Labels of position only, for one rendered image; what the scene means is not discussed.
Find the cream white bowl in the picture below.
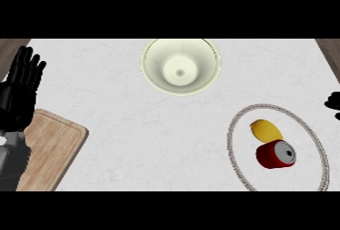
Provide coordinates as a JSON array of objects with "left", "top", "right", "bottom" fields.
[{"left": 138, "top": 39, "right": 221, "bottom": 97}]

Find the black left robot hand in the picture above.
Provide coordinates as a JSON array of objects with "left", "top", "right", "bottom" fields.
[{"left": 0, "top": 45, "right": 47, "bottom": 133}]

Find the yellow lemon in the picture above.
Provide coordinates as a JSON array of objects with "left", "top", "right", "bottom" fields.
[{"left": 248, "top": 119, "right": 283, "bottom": 144}]

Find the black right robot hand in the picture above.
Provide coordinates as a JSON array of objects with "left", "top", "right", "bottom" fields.
[{"left": 322, "top": 91, "right": 340, "bottom": 121}]

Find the round white placemat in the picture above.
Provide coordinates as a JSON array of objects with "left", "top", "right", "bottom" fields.
[{"left": 225, "top": 103, "right": 330, "bottom": 192}]

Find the wooden cutting board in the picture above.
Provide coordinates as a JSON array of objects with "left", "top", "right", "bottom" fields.
[{"left": 14, "top": 108, "right": 89, "bottom": 192}]

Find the red can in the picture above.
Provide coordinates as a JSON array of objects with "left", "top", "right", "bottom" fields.
[{"left": 254, "top": 139, "right": 296, "bottom": 170}]

